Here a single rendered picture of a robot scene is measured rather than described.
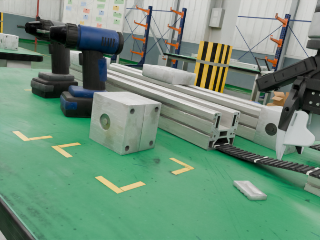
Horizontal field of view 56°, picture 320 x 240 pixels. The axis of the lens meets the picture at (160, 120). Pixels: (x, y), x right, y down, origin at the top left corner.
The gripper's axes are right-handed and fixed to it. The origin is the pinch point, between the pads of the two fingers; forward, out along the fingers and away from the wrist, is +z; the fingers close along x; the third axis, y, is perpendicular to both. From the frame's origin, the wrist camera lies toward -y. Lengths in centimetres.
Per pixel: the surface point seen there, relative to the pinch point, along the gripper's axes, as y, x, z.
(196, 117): -19.3, -4.4, -1.0
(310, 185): 5.9, -1.0, 4.2
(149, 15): -866, 664, -105
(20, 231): -6.7, -45.5, 6.0
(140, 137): -19.4, -19.8, 2.3
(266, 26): -435, 733, -105
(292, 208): 7.4, -10.9, 5.3
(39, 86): -64, -22, 2
